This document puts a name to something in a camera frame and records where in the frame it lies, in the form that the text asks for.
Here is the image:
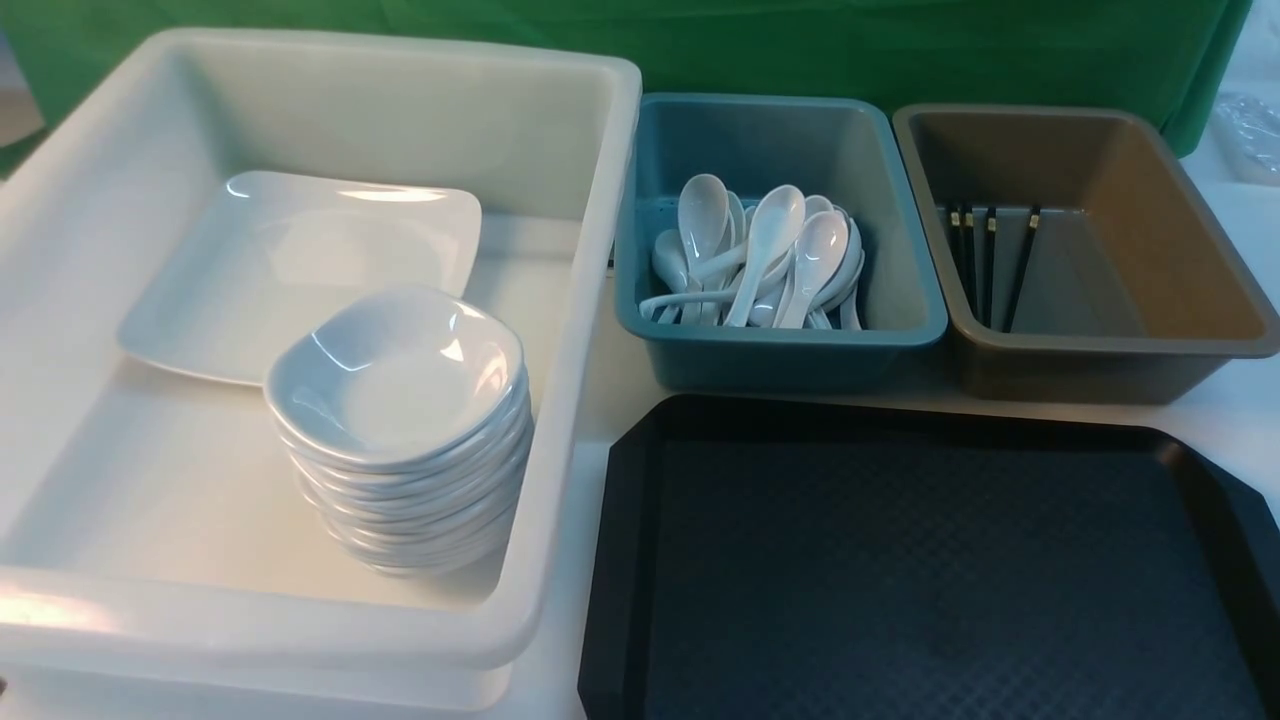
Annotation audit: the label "white ceramic soup spoon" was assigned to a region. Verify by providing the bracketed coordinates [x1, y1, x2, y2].
[723, 184, 805, 327]

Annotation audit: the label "black chopstick gold band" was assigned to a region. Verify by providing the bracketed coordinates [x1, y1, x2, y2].
[980, 206, 998, 328]
[959, 202, 982, 322]

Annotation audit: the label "large white square plate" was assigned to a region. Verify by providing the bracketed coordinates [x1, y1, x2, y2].
[116, 170, 483, 386]

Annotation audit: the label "small white square bowl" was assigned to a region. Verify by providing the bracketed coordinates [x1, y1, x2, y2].
[262, 284, 530, 473]

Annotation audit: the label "white spoon lying across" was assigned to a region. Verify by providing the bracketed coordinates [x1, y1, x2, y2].
[637, 246, 748, 318]

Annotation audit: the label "white spoon upright left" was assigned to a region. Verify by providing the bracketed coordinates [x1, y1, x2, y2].
[677, 173, 730, 293]

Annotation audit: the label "white spoon upright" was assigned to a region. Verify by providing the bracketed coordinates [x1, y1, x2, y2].
[677, 173, 730, 293]
[772, 209, 849, 329]

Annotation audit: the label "white spoon upright right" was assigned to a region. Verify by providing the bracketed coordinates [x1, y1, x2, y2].
[772, 209, 849, 329]

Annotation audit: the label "black serving tray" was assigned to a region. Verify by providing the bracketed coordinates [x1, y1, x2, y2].
[577, 395, 1279, 719]

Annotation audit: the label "stack of white bowls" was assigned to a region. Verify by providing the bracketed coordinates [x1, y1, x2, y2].
[278, 373, 536, 577]

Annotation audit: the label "teal plastic bin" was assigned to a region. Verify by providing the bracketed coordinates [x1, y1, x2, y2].
[613, 94, 948, 395]

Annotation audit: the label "black chopstick in bin left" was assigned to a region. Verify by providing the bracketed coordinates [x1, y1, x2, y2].
[945, 202, 974, 311]

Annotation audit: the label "black chopstick in bin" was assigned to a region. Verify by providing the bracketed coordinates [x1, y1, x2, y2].
[945, 202, 974, 311]
[1002, 204, 1042, 333]

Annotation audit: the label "large white plastic tub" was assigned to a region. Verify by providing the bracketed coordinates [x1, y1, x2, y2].
[3, 28, 643, 717]

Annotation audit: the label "black chopstick in bin right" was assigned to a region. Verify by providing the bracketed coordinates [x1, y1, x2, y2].
[1002, 204, 1042, 333]

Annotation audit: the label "brown plastic bin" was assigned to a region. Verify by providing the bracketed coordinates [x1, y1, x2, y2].
[892, 102, 1277, 404]

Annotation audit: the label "green backdrop cloth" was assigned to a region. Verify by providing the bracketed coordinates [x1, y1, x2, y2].
[1, 1, 1252, 156]

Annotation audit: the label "clear plastic bag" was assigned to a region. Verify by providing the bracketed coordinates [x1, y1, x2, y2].
[1210, 91, 1279, 187]

